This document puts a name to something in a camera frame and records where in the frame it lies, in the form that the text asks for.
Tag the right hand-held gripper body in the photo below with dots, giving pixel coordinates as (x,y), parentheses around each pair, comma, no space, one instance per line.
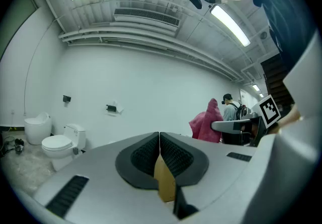
(269,112)

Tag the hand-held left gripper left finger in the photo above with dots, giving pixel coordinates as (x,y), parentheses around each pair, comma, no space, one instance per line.
(141,165)

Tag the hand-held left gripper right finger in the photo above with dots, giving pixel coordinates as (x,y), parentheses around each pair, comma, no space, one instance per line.
(178,162)

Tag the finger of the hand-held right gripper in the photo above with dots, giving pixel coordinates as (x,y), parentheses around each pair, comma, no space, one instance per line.
(224,126)

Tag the pink cloth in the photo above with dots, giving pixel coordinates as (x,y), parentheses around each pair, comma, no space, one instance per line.
(207,122)

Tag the person's right forearm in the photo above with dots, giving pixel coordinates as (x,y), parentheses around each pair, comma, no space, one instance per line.
(289,119)

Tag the white toilet with square tank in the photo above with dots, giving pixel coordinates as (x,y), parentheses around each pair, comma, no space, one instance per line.
(63,145)

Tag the white ceramic urinal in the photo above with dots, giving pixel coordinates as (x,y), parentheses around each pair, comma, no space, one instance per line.
(37,128)

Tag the large cardboard box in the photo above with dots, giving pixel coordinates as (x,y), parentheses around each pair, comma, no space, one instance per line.
(164,182)

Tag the dark staircase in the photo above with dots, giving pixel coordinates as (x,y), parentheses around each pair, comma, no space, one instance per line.
(275,82)

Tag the white paper sheet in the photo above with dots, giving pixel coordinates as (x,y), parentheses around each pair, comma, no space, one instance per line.
(119,107)

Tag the round ceiling detector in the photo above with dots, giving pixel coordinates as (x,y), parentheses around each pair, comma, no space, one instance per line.
(263,35)

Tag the person's black shirt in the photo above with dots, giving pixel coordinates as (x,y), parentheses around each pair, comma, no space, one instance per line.
(281,11)

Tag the white ceiling air conditioner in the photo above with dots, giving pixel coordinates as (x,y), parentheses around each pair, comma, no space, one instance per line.
(146,16)

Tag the black wall paper holder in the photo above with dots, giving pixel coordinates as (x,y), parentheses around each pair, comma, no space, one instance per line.
(111,108)

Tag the grey metal bracket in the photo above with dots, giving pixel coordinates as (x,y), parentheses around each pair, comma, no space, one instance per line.
(75,150)

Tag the small black wall holder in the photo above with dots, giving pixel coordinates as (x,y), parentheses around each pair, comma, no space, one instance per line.
(66,98)

